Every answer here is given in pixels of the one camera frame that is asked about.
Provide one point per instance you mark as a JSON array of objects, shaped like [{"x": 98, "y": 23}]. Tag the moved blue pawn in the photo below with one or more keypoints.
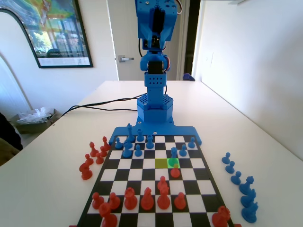
[{"x": 174, "y": 153}]

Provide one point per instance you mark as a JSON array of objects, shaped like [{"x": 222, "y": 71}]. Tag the blue chess king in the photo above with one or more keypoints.
[{"x": 129, "y": 134}]

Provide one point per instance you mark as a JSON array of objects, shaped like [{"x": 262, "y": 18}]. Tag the blue chess rook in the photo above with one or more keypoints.
[
  {"x": 149, "y": 143},
  {"x": 140, "y": 137}
]

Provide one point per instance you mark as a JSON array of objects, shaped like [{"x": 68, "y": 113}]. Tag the blue chess pawn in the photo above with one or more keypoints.
[
  {"x": 236, "y": 179},
  {"x": 183, "y": 151},
  {"x": 230, "y": 168},
  {"x": 226, "y": 159},
  {"x": 118, "y": 144},
  {"x": 138, "y": 152},
  {"x": 191, "y": 143}
]

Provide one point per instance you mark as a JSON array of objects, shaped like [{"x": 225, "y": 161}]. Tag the red chess bishop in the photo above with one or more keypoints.
[
  {"x": 147, "y": 201},
  {"x": 105, "y": 144},
  {"x": 93, "y": 151}
]

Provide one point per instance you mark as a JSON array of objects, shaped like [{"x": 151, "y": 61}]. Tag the red chess pawn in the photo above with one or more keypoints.
[
  {"x": 162, "y": 181},
  {"x": 97, "y": 202},
  {"x": 114, "y": 202},
  {"x": 180, "y": 202},
  {"x": 103, "y": 152},
  {"x": 99, "y": 159},
  {"x": 88, "y": 160},
  {"x": 175, "y": 172}
]

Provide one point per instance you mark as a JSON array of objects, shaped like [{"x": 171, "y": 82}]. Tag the red chess knight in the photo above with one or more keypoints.
[{"x": 85, "y": 172}]

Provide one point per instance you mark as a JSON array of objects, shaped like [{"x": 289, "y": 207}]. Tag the red chess king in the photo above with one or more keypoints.
[{"x": 163, "y": 199}]

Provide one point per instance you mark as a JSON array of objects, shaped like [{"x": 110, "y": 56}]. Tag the red chess queen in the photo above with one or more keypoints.
[{"x": 130, "y": 201}]

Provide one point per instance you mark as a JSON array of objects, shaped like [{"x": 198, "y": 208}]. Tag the red chess rook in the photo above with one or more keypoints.
[
  {"x": 107, "y": 216},
  {"x": 221, "y": 217}
]

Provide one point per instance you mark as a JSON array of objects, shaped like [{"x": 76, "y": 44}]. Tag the blue chess knight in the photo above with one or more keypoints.
[
  {"x": 248, "y": 200},
  {"x": 250, "y": 214}
]

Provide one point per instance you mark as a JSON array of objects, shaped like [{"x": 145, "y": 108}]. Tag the white door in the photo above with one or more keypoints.
[{"x": 125, "y": 35}]

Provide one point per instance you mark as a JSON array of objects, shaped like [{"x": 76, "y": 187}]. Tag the framed poster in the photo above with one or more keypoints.
[{"x": 61, "y": 35}]

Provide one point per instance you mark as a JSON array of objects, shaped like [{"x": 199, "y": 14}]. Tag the clear plastic bag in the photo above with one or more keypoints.
[{"x": 33, "y": 116}]

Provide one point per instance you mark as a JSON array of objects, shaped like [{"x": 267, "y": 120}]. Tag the cardboard box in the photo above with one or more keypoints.
[{"x": 30, "y": 127}]

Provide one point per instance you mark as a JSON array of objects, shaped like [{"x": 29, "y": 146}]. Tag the black and white chessboard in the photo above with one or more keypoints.
[{"x": 196, "y": 189}]

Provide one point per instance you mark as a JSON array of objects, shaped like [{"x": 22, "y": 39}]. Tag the person in dark clothing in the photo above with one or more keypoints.
[{"x": 8, "y": 132}]

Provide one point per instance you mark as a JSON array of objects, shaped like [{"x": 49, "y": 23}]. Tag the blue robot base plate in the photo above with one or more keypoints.
[{"x": 163, "y": 130}]

